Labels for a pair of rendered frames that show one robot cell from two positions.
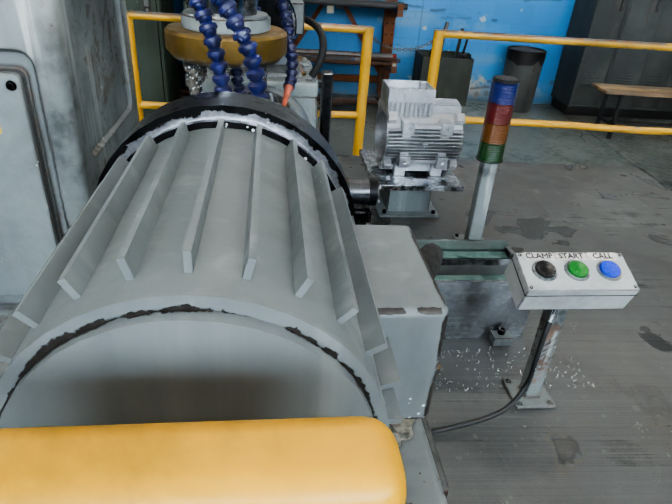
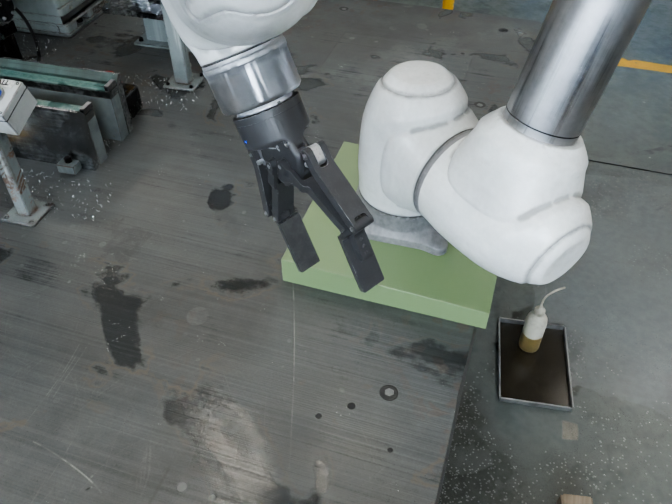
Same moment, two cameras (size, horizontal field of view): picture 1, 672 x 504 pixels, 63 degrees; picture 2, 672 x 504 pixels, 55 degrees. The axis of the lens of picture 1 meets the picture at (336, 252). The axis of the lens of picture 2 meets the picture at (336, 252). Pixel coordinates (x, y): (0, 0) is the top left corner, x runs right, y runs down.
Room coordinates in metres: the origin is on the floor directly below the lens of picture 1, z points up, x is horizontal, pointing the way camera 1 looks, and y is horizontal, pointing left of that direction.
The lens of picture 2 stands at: (0.09, -1.24, 1.58)
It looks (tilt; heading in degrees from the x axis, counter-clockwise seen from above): 43 degrees down; 23
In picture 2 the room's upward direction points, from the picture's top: straight up
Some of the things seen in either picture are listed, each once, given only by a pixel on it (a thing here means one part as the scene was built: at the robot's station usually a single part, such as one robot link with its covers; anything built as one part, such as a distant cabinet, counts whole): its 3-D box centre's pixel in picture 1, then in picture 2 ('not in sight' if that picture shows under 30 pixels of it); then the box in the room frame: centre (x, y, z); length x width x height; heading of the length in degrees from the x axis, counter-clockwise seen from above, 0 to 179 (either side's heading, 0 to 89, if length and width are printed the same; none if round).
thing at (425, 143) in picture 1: (416, 134); not in sight; (1.44, -0.19, 1.02); 0.20 x 0.19 x 0.19; 99
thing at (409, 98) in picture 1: (407, 98); not in sight; (1.44, -0.16, 1.11); 0.12 x 0.11 x 0.07; 99
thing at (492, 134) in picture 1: (495, 131); not in sight; (1.24, -0.35, 1.10); 0.06 x 0.06 x 0.04
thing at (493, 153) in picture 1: (491, 150); not in sight; (1.24, -0.35, 1.05); 0.06 x 0.06 x 0.04
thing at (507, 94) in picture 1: (503, 91); not in sight; (1.24, -0.35, 1.19); 0.06 x 0.06 x 0.04
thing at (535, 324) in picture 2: not in sight; (540, 319); (1.46, -1.30, 0.13); 0.08 x 0.07 x 0.25; 95
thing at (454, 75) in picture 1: (443, 65); not in sight; (5.70, -0.94, 0.41); 0.52 x 0.47 x 0.82; 95
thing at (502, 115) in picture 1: (499, 112); not in sight; (1.24, -0.35, 1.14); 0.06 x 0.06 x 0.04
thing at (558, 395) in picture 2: not in sight; (533, 362); (1.40, -1.32, 0.01); 0.31 x 0.21 x 0.02; 13
